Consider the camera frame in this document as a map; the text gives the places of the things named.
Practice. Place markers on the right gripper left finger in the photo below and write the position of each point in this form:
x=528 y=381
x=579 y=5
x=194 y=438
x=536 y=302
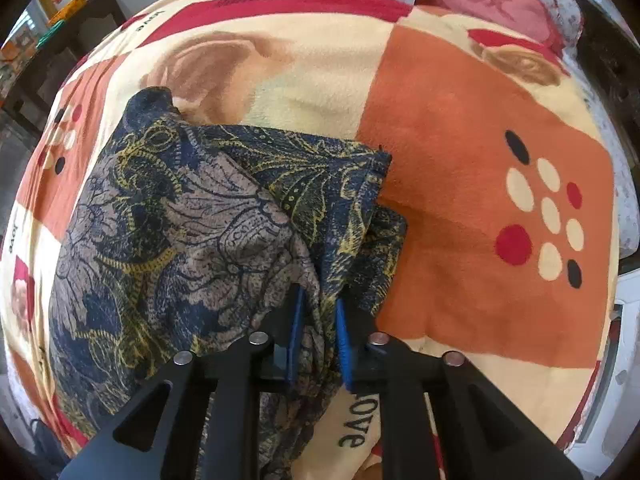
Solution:
x=197 y=417

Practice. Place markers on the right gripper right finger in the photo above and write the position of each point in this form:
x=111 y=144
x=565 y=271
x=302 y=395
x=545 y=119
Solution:
x=441 y=417

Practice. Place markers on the dark floral patterned garment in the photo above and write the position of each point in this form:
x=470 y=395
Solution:
x=185 y=237

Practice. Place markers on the white floral upholstered chair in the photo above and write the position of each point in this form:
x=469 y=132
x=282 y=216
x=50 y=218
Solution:
x=611 y=412

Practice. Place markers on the red orange love blanket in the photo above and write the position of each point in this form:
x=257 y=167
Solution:
x=498 y=168

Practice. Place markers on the dark wooden side table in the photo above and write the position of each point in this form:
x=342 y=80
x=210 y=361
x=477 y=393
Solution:
x=30 y=78

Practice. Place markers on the dark carved wooden cabinet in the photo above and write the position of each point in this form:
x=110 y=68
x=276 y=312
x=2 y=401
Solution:
x=610 y=59

